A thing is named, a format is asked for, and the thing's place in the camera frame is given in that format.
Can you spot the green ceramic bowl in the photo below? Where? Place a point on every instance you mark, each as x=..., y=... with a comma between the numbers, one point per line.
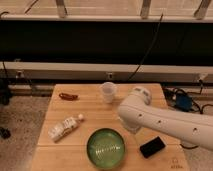
x=105, y=148

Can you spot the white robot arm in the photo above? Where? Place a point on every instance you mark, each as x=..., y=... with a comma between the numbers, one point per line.
x=136, y=111

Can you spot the clear plastic cup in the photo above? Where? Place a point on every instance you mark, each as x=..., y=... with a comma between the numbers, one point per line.
x=108, y=91

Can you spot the red chili pepper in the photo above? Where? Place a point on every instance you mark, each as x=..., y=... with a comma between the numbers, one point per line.
x=68, y=97

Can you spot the crushed plastic bottle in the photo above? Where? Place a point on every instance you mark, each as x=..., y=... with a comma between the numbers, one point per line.
x=64, y=127

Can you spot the black smartphone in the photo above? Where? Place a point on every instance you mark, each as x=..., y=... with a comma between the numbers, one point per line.
x=152, y=147

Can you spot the blue power adapter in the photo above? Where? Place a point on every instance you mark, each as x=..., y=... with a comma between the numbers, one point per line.
x=183, y=102

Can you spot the black object on floor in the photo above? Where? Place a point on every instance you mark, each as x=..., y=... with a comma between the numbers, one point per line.
x=4, y=133

